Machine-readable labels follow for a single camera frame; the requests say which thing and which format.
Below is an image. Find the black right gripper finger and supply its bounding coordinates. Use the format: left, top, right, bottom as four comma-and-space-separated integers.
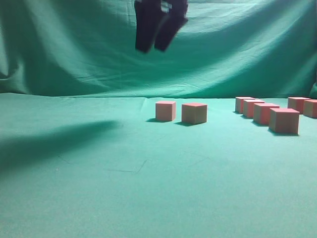
154, 0, 188, 52

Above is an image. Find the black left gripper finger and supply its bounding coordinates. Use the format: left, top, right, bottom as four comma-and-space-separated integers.
134, 0, 162, 53

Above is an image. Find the pink cube column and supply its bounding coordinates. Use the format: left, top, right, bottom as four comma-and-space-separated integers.
181, 103, 208, 124
156, 101, 176, 121
303, 99, 317, 119
287, 97, 309, 114
253, 103, 280, 125
269, 108, 300, 134
243, 99, 265, 118
235, 97, 255, 114

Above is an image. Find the green cloth backdrop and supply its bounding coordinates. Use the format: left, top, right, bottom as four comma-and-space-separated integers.
0, 0, 317, 98

